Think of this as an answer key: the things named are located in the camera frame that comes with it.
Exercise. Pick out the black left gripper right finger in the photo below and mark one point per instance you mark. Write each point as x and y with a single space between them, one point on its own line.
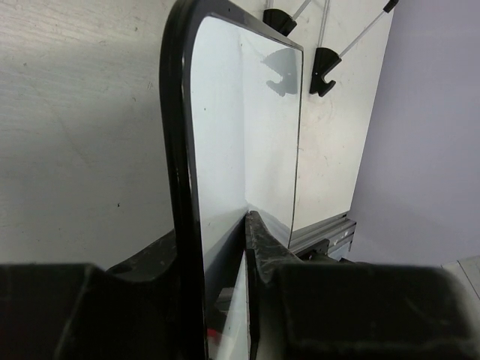
345 310

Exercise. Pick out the black framed whiteboard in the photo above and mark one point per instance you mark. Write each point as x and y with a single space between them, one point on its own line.
230 99

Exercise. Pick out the white wire whiteboard stand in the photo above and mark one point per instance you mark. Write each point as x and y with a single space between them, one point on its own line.
325 59

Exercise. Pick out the aluminium table frame rail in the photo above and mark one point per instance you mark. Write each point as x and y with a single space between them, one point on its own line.
327 241

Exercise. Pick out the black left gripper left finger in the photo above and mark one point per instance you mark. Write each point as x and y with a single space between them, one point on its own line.
134 310

